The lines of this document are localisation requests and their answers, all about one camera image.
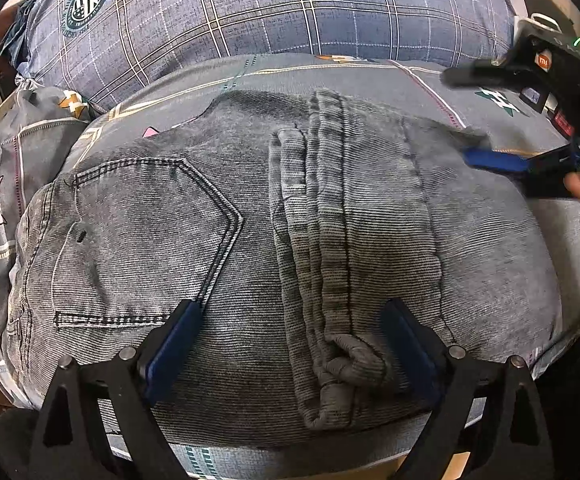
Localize grey star print bed sheet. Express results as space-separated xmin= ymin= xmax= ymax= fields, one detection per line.
xmin=0 ymin=52 xmax=580 ymax=480

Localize dark bottle with blue label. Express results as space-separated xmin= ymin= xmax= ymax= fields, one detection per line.
xmin=520 ymin=85 xmax=543 ymax=112

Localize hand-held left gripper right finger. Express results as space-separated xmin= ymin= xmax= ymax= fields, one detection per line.
xmin=380 ymin=298 xmax=555 ymax=480

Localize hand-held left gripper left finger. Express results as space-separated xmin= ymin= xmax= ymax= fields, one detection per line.
xmin=27 ymin=299 xmax=203 ymax=480

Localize blue plaid pillow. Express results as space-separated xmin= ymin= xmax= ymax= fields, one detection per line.
xmin=17 ymin=0 xmax=519 ymax=112

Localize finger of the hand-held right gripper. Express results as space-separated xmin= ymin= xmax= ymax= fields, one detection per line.
xmin=462 ymin=145 xmax=580 ymax=200
xmin=442 ymin=57 xmax=525 ymax=90

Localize dark bottle with red label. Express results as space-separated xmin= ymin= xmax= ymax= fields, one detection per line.
xmin=552 ymin=110 xmax=576 ymax=137

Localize grey denim pants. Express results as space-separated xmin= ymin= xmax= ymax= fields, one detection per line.
xmin=2 ymin=87 xmax=564 ymax=450

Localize dark blue cloth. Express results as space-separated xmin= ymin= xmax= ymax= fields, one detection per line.
xmin=0 ymin=0 xmax=39 ymax=72

